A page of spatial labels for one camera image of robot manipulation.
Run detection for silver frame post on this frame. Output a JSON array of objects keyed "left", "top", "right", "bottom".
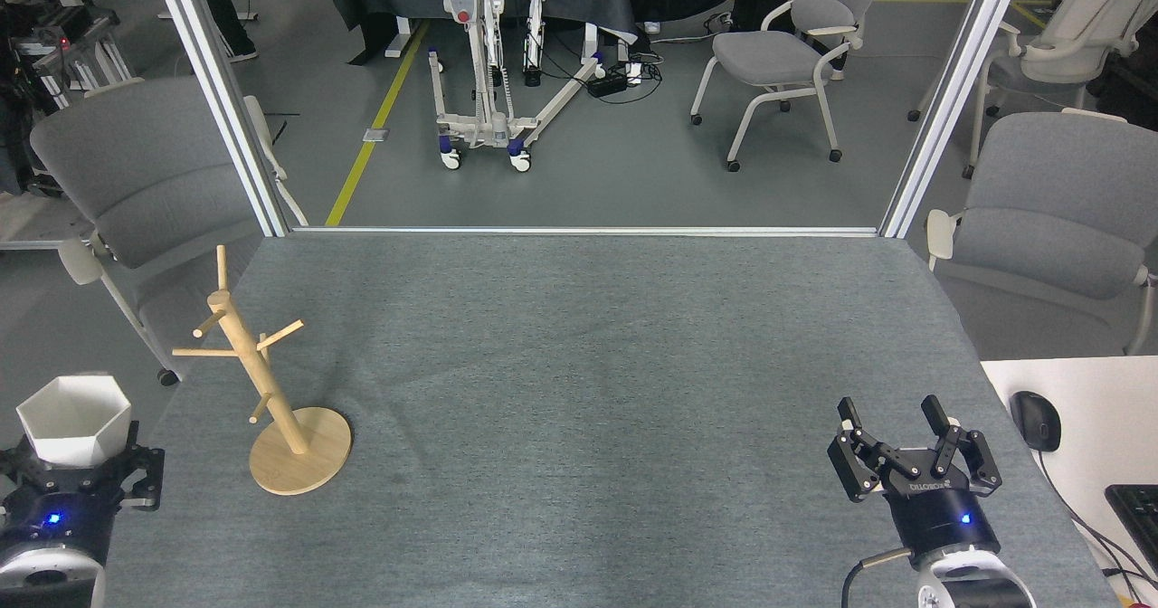
[
  {"left": 147, "top": 0, "right": 290, "bottom": 238},
  {"left": 879, "top": 0, "right": 1030, "bottom": 239}
]

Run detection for person's legs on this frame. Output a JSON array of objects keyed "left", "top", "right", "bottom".
[{"left": 190, "top": 0, "right": 260, "bottom": 63}]

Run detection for silver table edge rail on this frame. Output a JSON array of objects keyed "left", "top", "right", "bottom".
[{"left": 289, "top": 225, "right": 880, "bottom": 238}]

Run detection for black keyboard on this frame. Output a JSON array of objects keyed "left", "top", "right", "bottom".
[{"left": 1105, "top": 484, "right": 1158, "bottom": 577}]

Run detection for white desk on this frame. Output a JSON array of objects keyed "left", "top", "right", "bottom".
[{"left": 981, "top": 356, "right": 1158, "bottom": 608}]

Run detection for black computer mouse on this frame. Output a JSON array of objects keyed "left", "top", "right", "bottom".
[{"left": 1010, "top": 391, "right": 1062, "bottom": 452}]

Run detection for wooden cup rack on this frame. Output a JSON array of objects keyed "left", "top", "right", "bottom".
[{"left": 172, "top": 245, "right": 353, "bottom": 497}]

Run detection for white faceted cup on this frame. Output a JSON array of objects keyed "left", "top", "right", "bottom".
[{"left": 16, "top": 374, "right": 133, "bottom": 470}]

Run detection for white mesh-back chair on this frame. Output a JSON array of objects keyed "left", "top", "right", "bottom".
[{"left": 907, "top": 0, "right": 1158, "bottom": 180}]

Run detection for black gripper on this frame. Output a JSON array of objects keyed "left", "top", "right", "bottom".
[
  {"left": 827, "top": 395, "right": 1003, "bottom": 570},
  {"left": 0, "top": 422, "right": 166, "bottom": 562}
]

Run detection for grey chair with white frame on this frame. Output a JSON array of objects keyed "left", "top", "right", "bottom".
[
  {"left": 925, "top": 108, "right": 1158, "bottom": 356},
  {"left": 30, "top": 77, "right": 309, "bottom": 387},
  {"left": 689, "top": 0, "right": 891, "bottom": 173}
]

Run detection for power strip with plugs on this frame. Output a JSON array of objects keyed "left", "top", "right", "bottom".
[{"left": 586, "top": 62, "right": 646, "bottom": 99}]

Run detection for black mouse cable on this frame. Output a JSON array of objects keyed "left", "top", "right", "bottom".
[{"left": 1036, "top": 450, "right": 1158, "bottom": 584}]

